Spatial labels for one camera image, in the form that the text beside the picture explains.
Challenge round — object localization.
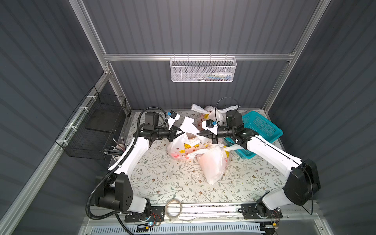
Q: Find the clear plastic bag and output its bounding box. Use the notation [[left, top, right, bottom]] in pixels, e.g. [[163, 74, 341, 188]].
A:
[[187, 144, 242, 185]]

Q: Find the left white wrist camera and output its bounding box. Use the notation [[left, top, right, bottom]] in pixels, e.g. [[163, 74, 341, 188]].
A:
[[167, 111, 180, 130]]

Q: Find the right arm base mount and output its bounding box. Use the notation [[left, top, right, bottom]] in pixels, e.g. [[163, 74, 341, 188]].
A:
[[238, 203, 283, 220]]

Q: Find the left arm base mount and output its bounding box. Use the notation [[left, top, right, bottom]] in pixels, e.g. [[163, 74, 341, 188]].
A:
[[124, 206, 165, 223]]

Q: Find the white plastic bag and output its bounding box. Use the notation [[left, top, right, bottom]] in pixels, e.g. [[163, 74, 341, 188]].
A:
[[167, 117, 211, 160]]

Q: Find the teal plastic basket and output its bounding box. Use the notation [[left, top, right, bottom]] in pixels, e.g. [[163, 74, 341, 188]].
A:
[[224, 111, 283, 159]]

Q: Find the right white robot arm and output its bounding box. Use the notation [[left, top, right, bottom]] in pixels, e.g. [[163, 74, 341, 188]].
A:
[[199, 110, 321, 218]]

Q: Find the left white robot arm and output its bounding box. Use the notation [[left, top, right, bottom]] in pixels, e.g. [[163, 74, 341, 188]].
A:
[[91, 111, 184, 217]]

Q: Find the black wire wall basket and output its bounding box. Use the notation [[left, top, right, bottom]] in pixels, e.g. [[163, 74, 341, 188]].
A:
[[55, 89, 127, 160]]

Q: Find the cartoon printed plastic bag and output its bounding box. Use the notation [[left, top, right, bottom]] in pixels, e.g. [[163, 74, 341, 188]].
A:
[[191, 104, 239, 131]]

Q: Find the white pen cup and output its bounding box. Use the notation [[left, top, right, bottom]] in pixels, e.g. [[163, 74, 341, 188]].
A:
[[101, 135, 127, 161]]

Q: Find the white wire wall basket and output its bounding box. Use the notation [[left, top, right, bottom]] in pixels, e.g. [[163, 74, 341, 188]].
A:
[[169, 56, 237, 83]]

